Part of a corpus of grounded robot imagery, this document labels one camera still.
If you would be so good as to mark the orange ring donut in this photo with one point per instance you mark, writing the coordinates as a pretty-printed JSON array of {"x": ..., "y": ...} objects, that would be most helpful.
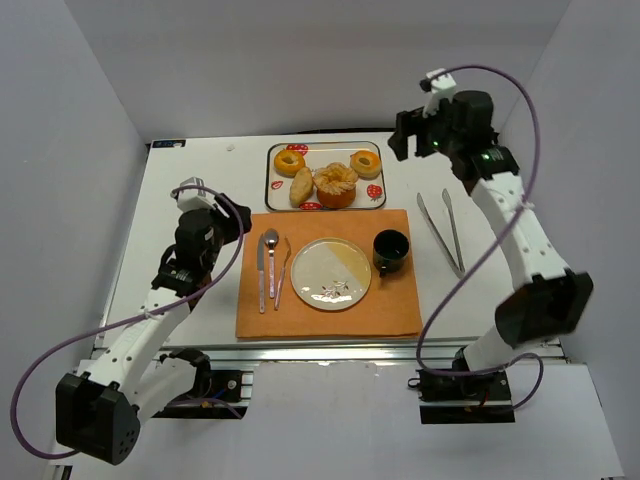
[{"x": 288, "y": 162}]

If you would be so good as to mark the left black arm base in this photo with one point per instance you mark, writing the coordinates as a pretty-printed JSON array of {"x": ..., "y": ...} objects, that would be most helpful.
[{"x": 216, "y": 394}]

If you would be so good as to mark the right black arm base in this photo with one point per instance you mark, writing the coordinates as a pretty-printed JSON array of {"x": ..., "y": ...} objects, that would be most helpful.
[{"x": 446, "y": 400}]

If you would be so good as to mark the pink handled fork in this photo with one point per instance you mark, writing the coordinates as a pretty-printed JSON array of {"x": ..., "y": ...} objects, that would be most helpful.
[{"x": 282, "y": 276}]

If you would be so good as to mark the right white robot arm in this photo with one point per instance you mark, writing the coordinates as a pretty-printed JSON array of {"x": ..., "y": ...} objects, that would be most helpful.
[{"x": 549, "y": 298}]

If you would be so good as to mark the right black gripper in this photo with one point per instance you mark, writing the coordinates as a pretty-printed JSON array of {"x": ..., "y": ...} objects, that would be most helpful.
[{"x": 406, "y": 132}]

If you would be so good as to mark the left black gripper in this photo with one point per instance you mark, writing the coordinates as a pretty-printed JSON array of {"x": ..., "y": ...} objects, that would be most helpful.
[{"x": 232, "y": 217}]

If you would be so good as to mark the pink handled spoon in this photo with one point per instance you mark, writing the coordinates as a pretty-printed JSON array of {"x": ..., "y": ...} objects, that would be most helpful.
[{"x": 271, "y": 239}]

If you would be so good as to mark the orange cloth placemat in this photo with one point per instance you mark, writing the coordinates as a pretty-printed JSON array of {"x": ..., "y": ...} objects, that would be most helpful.
[{"x": 389, "y": 309}]

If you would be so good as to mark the white and yellow plate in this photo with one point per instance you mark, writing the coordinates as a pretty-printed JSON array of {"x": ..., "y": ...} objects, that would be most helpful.
[{"x": 331, "y": 274}]

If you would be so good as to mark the strawberry pattern tray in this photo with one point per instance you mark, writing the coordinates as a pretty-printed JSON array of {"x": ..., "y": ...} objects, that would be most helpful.
[{"x": 370, "y": 194}]

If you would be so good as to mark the oval beige bread roll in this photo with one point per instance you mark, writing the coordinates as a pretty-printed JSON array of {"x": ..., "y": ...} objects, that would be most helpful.
[{"x": 301, "y": 188}]

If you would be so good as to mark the pink handled knife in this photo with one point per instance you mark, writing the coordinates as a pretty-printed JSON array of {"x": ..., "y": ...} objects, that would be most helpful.
[{"x": 261, "y": 273}]

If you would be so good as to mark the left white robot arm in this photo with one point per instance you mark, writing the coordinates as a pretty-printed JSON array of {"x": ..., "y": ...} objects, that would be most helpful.
[{"x": 100, "y": 411}]

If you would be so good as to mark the coconut topped bundt cake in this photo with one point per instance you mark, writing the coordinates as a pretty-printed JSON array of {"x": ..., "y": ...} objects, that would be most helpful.
[{"x": 335, "y": 185}]

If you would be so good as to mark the dark green mug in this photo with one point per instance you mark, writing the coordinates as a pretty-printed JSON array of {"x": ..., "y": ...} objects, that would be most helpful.
[{"x": 390, "y": 251}]

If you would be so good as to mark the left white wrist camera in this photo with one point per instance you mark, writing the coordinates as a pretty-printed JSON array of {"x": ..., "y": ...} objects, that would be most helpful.
[{"x": 190, "y": 195}]

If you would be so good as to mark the pale glazed ring donut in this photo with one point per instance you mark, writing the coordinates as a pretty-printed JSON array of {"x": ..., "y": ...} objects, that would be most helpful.
[{"x": 366, "y": 164}]

